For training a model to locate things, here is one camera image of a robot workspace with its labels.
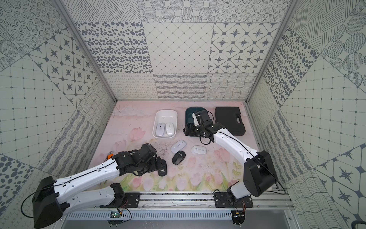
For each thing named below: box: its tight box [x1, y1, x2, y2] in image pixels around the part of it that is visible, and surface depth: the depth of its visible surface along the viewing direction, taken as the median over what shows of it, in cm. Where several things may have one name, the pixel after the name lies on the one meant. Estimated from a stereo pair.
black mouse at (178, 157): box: [171, 150, 186, 166], surface depth 90 cm
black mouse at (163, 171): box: [157, 158, 168, 177], surface depth 83 cm
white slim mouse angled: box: [170, 139, 187, 154], surface depth 95 cm
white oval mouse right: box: [191, 145, 207, 156], surface depth 92 cm
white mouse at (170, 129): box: [165, 122, 175, 136], surface depth 102 cm
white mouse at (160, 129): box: [155, 122, 165, 137], surface depth 103 cm
